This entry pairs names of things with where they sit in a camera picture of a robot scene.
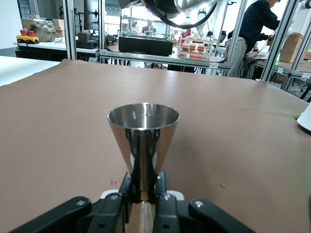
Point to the white rack with breads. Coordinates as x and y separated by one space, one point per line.
194 48

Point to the brown table mat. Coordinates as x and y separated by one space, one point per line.
60 133

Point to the black monitor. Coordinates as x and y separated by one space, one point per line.
91 14

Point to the cardboard boxes stack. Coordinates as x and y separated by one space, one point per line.
58 26

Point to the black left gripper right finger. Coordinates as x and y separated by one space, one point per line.
175 213

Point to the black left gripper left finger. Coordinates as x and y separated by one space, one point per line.
107 213

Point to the olive fabric bag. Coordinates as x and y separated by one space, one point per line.
43 31

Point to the yellow emergency stop box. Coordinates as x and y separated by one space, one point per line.
28 38

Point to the black electronic device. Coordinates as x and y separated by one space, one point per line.
86 41

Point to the person in dark sweater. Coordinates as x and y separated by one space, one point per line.
255 21

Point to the aluminium frame post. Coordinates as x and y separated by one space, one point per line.
277 43
70 29

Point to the black flat box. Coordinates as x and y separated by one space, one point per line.
145 46

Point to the steel double jigger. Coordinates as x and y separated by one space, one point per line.
143 145

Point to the brown paper bag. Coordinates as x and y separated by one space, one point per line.
291 48

